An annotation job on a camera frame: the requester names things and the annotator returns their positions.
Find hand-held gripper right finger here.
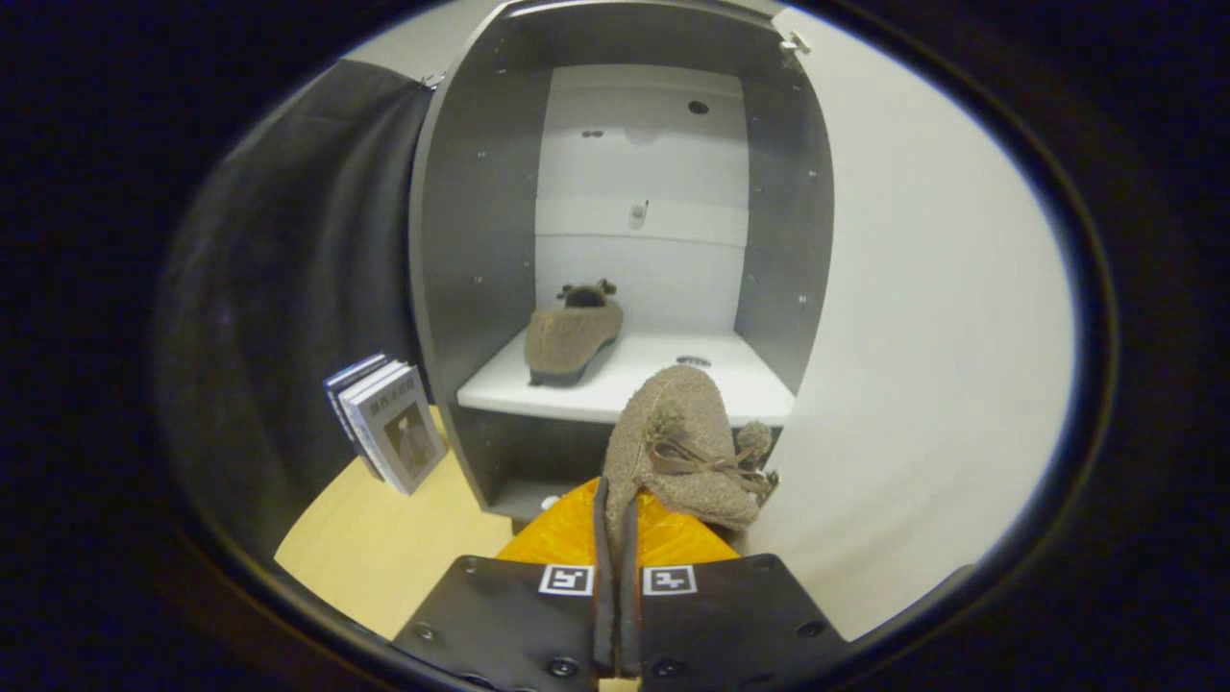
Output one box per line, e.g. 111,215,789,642
620,490,851,691

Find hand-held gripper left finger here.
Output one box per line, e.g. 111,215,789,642
394,476,616,692

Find brown fuzzy shoe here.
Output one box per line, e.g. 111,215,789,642
603,363,780,532
524,279,624,387

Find grey shoe cabinet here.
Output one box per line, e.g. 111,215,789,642
408,0,835,528

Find white shoe cabinet door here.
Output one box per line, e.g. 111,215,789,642
745,5,1077,643

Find white cabinet shelf board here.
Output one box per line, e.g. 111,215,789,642
456,330,797,429

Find white book with figure cover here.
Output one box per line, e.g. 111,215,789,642
348,365,449,497

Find dark blue book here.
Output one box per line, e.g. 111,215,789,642
324,353,387,482

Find black backdrop cloth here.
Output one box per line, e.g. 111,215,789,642
159,60,433,568

